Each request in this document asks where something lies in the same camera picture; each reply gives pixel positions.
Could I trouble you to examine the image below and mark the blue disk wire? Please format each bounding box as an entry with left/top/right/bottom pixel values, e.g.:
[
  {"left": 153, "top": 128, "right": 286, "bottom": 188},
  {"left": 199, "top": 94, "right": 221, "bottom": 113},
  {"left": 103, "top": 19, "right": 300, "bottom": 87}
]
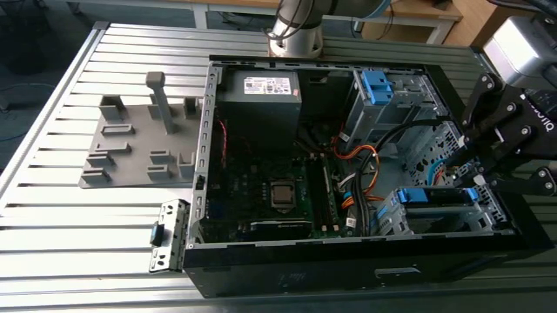
[{"left": 428, "top": 158, "right": 451, "bottom": 187}]

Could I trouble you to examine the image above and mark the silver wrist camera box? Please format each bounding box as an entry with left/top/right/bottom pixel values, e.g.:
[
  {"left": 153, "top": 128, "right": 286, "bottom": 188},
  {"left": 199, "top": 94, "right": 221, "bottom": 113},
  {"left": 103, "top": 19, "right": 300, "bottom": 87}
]
[{"left": 481, "top": 15, "right": 557, "bottom": 89}]

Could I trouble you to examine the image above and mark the brown cabinet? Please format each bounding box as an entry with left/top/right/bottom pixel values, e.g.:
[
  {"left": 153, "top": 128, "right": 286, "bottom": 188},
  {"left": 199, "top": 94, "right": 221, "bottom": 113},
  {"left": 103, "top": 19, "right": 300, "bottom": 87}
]
[{"left": 444, "top": 0, "right": 524, "bottom": 50}]

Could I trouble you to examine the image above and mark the black round bin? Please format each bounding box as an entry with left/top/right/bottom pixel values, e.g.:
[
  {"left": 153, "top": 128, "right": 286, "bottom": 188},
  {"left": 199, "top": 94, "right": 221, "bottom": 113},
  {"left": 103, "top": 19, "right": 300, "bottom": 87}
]
[{"left": 0, "top": 0, "right": 50, "bottom": 76}]

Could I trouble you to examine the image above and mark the metal disk bay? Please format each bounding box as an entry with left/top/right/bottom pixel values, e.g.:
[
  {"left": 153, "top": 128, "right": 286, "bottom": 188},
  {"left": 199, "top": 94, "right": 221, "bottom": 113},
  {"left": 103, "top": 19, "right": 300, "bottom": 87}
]
[{"left": 376, "top": 186, "right": 509, "bottom": 236}]

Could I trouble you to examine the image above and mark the grey parts rack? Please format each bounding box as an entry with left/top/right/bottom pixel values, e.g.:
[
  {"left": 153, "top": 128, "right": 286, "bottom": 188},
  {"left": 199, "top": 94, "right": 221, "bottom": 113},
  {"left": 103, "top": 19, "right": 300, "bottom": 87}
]
[{"left": 76, "top": 71, "right": 206, "bottom": 190}]

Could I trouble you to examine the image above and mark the wooden desk white frame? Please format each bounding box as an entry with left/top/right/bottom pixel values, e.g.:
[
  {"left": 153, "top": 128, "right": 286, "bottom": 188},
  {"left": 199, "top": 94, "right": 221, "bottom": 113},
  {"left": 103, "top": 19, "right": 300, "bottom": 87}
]
[{"left": 64, "top": 0, "right": 464, "bottom": 46}]

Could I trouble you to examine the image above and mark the green RAM stick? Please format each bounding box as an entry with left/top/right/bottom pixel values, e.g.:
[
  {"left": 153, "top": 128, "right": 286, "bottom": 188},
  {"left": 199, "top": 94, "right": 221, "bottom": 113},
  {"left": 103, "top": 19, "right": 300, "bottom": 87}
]
[{"left": 321, "top": 152, "right": 342, "bottom": 233}]

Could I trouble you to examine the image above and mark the dark green motherboard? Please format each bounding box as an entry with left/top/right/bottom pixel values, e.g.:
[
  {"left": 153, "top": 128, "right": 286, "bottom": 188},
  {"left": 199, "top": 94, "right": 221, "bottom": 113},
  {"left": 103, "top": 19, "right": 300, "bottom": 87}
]
[{"left": 203, "top": 150, "right": 352, "bottom": 243}]

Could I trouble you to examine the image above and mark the orange wire bundle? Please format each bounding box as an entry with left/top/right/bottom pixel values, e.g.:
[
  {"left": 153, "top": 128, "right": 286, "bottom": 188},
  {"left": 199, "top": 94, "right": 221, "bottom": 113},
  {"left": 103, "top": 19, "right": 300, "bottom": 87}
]
[{"left": 334, "top": 144, "right": 388, "bottom": 210}]

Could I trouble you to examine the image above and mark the grey power supply unit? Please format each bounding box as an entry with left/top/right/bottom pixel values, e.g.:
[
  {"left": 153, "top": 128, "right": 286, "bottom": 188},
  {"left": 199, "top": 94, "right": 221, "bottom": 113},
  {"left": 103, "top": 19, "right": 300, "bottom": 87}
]
[{"left": 217, "top": 70, "right": 304, "bottom": 151}]

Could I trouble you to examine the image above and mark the thick black case cable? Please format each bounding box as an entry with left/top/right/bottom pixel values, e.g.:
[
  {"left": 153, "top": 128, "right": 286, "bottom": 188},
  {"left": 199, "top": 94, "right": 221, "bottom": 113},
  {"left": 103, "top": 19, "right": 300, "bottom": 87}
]
[{"left": 353, "top": 118, "right": 452, "bottom": 236}]

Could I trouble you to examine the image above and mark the CPU socket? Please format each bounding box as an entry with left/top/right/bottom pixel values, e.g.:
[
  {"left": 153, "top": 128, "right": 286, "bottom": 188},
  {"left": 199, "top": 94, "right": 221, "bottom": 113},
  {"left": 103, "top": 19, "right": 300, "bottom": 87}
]
[{"left": 269, "top": 181, "right": 300, "bottom": 211}]

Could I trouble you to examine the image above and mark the orange disk power wire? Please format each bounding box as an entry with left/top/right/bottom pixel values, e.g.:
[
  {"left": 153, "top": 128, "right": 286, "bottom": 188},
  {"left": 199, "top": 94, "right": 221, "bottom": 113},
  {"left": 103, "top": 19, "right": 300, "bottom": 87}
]
[{"left": 437, "top": 165, "right": 459, "bottom": 184}]

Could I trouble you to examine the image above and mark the hard disk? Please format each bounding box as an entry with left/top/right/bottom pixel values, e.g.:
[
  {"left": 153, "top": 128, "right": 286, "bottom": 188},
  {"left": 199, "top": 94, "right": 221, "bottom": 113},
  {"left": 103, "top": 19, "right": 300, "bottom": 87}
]
[{"left": 377, "top": 186, "right": 480, "bottom": 234}]

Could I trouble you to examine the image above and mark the thin red wire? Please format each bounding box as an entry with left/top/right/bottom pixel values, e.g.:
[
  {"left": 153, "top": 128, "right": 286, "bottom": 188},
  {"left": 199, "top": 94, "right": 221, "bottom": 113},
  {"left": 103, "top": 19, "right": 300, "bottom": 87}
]
[{"left": 217, "top": 119, "right": 231, "bottom": 166}]

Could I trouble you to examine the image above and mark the black PC case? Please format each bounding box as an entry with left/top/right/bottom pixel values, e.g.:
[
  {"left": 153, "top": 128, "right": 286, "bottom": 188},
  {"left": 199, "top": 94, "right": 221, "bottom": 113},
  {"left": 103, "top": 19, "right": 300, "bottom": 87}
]
[{"left": 182, "top": 54, "right": 556, "bottom": 298}]

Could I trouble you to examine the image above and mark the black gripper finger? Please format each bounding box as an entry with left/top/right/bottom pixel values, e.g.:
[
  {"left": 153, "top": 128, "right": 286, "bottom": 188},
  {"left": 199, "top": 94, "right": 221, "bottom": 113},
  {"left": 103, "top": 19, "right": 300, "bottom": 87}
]
[
  {"left": 446, "top": 73, "right": 531, "bottom": 170},
  {"left": 456, "top": 143, "right": 557, "bottom": 196}
]

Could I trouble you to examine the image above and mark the blue plastic bay latch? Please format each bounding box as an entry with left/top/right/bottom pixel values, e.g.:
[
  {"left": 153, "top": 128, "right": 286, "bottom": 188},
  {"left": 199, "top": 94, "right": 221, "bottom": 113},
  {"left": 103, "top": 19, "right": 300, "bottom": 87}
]
[{"left": 360, "top": 70, "right": 396, "bottom": 106}]

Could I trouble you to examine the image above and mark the metal drive cage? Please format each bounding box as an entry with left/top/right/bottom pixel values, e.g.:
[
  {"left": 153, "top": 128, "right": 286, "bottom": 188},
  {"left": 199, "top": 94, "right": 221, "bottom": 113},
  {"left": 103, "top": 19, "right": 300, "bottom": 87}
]
[{"left": 346, "top": 69, "right": 449, "bottom": 151}]

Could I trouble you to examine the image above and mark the black graphics card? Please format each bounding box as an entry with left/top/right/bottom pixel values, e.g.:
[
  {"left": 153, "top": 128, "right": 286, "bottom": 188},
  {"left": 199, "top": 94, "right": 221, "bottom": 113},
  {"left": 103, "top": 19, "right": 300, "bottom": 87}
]
[{"left": 249, "top": 220, "right": 316, "bottom": 239}]

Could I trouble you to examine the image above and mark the metal bracket with blue latch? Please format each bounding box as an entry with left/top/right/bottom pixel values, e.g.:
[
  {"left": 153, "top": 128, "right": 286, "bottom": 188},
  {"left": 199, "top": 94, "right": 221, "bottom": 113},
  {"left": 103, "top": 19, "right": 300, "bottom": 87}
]
[{"left": 149, "top": 198, "right": 191, "bottom": 273}]

